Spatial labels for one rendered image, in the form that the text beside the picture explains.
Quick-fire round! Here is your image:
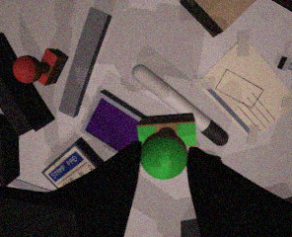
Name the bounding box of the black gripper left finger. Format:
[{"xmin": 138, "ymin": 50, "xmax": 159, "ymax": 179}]
[{"xmin": 0, "ymin": 141, "xmax": 142, "ymax": 237}]

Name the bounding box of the grey metal bolt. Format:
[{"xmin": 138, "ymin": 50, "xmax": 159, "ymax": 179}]
[{"xmin": 276, "ymin": 55, "xmax": 292, "ymax": 71}]

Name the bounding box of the grey cylinder with black end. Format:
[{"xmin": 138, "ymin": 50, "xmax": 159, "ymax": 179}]
[{"xmin": 131, "ymin": 64, "xmax": 229, "ymax": 146}]

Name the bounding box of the tan cardboard box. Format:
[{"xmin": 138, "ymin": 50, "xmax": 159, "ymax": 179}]
[{"xmin": 181, "ymin": 0, "xmax": 256, "ymax": 37}]

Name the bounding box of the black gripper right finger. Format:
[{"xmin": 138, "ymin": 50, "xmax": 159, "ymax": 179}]
[{"xmin": 185, "ymin": 147, "xmax": 292, "ymax": 237}]

